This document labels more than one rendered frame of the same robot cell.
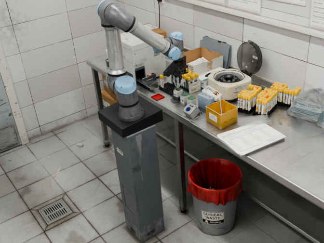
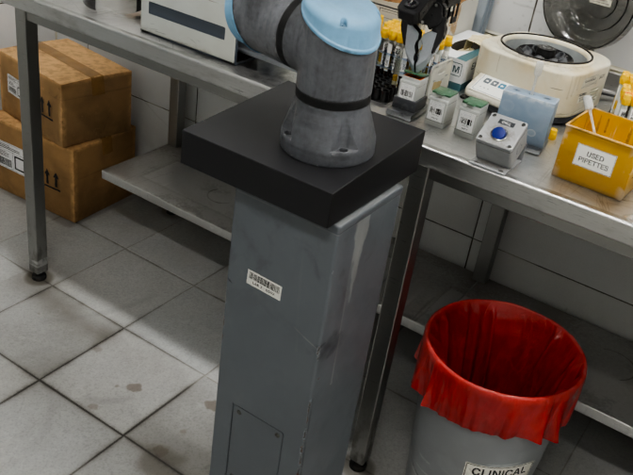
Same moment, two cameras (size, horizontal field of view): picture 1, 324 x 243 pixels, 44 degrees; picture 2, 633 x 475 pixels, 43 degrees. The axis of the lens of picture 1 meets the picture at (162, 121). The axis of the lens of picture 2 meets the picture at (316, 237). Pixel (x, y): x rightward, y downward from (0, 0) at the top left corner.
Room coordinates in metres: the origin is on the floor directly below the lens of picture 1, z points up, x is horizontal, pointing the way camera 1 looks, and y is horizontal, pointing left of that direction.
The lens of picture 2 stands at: (1.00, 0.70, 1.46)
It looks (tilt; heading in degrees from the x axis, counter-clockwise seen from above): 30 degrees down; 333
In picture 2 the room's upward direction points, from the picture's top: 9 degrees clockwise
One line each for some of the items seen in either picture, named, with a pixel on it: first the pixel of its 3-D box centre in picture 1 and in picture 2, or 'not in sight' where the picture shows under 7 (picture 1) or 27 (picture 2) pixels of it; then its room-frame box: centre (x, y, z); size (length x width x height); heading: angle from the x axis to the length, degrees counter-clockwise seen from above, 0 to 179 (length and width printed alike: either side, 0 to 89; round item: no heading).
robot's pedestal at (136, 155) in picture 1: (139, 181); (290, 386); (2.05, 0.18, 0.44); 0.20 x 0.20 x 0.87; 34
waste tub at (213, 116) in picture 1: (221, 114); (606, 152); (2.00, -0.35, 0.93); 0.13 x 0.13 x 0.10; 31
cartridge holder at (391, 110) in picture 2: (178, 97); (409, 104); (2.32, -0.12, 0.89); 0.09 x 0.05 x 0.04; 126
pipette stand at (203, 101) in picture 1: (206, 102); (525, 119); (2.16, -0.28, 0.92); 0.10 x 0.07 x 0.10; 40
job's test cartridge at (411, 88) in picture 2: (178, 93); (412, 90); (2.32, -0.12, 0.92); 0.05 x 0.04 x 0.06; 126
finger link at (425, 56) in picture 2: (181, 81); (430, 50); (2.31, -0.14, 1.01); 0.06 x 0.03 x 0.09; 126
